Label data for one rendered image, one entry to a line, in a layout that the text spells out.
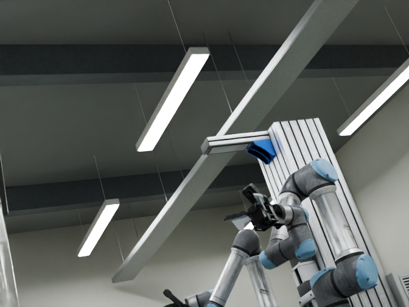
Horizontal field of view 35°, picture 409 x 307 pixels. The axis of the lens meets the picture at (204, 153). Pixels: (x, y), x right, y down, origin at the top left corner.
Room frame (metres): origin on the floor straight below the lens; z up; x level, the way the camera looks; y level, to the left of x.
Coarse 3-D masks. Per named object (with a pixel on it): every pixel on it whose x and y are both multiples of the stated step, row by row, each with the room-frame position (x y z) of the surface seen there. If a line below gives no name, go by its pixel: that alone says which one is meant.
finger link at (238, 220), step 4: (240, 212) 2.10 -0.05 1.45; (244, 212) 2.11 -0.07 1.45; (228, 216) 2.09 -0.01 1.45; (232, 216) 2.09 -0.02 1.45; (236, 216) 2.10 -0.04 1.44; (240, 216) 2.10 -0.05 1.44; (244, 216) 2.12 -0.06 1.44; (224, 220) 2.08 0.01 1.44; (228, 220) 2.09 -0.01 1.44; (232, 220) 2.10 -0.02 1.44; (236, 220) 2.11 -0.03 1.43; (240, 220) 2.11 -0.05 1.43; (244, 220) 2.11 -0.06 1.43; (248, 220) 2.12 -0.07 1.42; (236, 224) 2.10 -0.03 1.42; (240, 224) 2.11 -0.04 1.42; (240, 228) 2.11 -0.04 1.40
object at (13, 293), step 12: (0, 204) 1.12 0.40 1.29; (0, 216) 1.12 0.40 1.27; (0, 228) 1.11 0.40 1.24; (0, 240) 1.11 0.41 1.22; (0, 252) 1.11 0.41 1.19; (0, 264) 1.10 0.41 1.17; (0, 276) 1.10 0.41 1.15; (12, 276) 1.12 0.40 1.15; (0, 288) 1.10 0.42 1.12; (12, 288) 1.12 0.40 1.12; (0, 300) 1.10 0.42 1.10; (12, 300) 1.11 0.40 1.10
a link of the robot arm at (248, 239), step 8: (240, 232) 3.00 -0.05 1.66; (248, 232) 2.99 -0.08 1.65; (240, 240) 2.97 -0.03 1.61; (248, 240) 2.97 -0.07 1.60; (256, 240) 3.01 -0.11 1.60; (232, 248) 2.98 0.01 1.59; (240, 248) 2.96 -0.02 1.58; (248, 248) 2.97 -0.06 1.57; (256, 248) 3.05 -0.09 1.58; (232, 256) 2.97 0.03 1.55; (240, 256) 2.97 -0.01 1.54; (248, 256) 3.00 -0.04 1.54; (232, 264) 2.97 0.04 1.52; (240, 264) 2.98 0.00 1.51; (224, 272) 2.98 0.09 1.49; (232, 272) 2.97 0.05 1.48; (224, 280) 2.97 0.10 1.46; (232, 280) 2.98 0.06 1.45; (216, 288) 2.98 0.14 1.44; (224, 288) 2.97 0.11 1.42; (216, 296) 2.97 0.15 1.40; (224, 296) 2.98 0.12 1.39; (208, 304) 2.98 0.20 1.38; (216, 304) 2.97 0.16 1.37; (224, 304) 2.99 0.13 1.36
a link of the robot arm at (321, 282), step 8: (320, 272) 2.50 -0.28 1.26; (328, 272) 2.50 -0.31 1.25; (312, 280) 2.53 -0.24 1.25; (320, 280) 2.51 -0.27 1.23; (328, 280) 2.49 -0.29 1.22; (312, 288) 2.54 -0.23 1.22; (320, 288) 2.51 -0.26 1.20; (328, 288) 2.49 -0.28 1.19; (336, 288) 2.48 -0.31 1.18; (320, 296) 2.52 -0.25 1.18; (328, 296) 2.50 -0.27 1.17; (336, 296) 2.50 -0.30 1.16; (344, 296) 2.50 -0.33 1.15; (320, 304) 2.53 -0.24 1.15; (328, 304) 2.51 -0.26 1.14
